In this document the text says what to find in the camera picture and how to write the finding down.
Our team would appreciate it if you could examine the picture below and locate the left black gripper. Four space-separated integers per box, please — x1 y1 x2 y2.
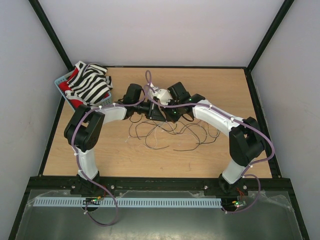
134 98 167 122

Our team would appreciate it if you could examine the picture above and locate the wire bundle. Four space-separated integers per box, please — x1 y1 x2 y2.
127 117 221 152

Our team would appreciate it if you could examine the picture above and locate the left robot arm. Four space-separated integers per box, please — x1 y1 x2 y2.
64 83 166 194

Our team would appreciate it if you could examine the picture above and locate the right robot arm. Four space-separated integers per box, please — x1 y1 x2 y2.
154 82 266 195

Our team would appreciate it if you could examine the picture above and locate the light blue plastic basket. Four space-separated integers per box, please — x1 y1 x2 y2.
54 73 114 113

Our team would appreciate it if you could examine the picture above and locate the zebra striped cloth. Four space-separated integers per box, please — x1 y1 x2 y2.
68 61 113 106

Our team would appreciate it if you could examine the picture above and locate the red cloth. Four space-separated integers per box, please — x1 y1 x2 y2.
54 68 86 110

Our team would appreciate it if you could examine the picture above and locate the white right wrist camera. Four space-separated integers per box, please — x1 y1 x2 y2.
154 89 173 106

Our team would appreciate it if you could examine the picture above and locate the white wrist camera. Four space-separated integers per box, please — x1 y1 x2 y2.
147 83 159 99
154 89 173 106

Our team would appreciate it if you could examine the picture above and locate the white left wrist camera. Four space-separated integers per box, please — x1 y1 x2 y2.
147 83 159 99

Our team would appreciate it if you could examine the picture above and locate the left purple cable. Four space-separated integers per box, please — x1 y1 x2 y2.
70 83 161 227

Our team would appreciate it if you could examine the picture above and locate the purple cable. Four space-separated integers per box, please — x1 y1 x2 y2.
144 69 276 215
70 83 161 227

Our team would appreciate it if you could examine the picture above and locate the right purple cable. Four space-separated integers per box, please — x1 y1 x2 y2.
144 69 276 215

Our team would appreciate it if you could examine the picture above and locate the light blue slotted cable duct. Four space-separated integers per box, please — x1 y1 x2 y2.
33 197 222 209

